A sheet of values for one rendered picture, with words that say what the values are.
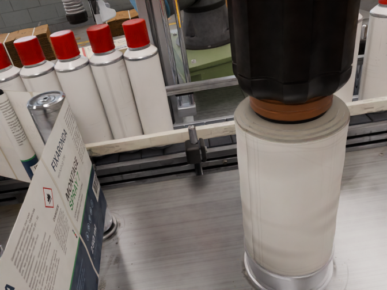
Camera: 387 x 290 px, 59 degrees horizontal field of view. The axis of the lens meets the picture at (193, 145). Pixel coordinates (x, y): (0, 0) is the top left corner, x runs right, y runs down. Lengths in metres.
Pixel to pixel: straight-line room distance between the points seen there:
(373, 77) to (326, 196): 0.37
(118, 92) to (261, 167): 0.33
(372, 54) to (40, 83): 0.50
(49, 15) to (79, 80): 5.58
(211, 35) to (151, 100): 0.45
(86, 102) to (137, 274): 0.27
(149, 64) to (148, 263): 0.27
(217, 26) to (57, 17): 5.25
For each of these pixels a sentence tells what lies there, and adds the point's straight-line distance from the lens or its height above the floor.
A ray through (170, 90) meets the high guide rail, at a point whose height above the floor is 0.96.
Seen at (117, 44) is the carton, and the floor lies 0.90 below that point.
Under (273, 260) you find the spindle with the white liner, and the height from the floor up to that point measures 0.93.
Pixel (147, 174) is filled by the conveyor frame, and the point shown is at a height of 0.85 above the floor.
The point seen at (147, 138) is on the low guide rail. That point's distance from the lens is 0.55.
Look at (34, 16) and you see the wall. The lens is 6.14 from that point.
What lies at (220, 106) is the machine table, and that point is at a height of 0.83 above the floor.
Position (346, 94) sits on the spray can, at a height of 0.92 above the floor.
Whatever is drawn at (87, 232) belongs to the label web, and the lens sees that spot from 0.35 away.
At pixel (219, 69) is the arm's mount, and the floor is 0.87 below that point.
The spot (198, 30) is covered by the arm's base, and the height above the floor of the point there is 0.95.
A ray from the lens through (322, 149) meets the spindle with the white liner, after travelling 0.25.
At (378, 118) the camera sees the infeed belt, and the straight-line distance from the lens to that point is 0.64.
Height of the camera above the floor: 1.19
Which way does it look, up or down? 33 degrees down
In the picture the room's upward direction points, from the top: 10 degrees counter-clockwise
